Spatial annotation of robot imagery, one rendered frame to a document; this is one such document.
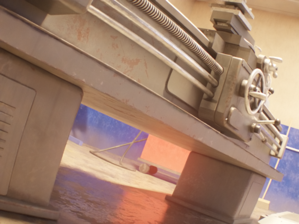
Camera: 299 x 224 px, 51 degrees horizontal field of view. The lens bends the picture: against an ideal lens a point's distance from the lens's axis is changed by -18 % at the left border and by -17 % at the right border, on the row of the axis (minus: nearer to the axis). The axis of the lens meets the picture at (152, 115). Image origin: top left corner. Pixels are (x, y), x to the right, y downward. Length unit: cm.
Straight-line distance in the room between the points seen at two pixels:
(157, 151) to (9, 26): 384
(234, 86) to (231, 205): 115
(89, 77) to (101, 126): 497
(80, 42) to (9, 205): 53
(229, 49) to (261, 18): 488
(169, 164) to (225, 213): 205
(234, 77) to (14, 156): 97
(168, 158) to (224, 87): 294
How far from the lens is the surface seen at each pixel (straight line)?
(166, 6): 130
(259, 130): 176
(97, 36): 109
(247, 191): 245
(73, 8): 82
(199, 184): 257
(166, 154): 439
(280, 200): 538
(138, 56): 124
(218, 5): 176
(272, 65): 167
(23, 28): 73
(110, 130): 600
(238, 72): 151
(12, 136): 88
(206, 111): 151
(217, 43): 158
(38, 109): 91
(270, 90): 176
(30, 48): 75
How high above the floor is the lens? 32
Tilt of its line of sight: 5 degrees up
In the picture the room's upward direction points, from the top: 21 degrees clockwise
